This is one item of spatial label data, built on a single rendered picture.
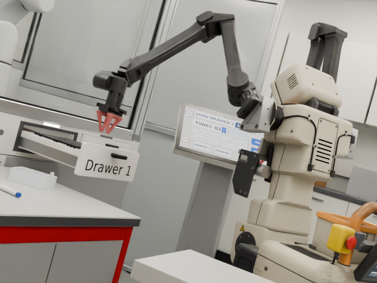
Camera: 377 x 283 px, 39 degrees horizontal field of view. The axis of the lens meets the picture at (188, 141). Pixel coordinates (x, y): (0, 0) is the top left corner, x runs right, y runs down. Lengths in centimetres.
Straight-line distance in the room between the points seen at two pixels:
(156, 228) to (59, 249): 229
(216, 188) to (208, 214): 13
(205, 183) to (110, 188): 53
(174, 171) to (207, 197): 96
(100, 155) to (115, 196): 67
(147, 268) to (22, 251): 37
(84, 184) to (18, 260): 98
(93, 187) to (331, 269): 122
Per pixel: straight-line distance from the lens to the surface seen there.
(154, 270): 113
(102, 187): 239
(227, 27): 207
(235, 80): 181
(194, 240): 275
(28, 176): 172
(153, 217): 372
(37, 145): 195
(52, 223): 139
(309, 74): 187
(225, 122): 275
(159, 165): 371
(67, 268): 150
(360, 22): 556
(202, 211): 273
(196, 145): 260
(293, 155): 180
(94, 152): 180
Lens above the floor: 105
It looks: 1 degrees down
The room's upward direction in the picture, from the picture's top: 16 degrees clockwise
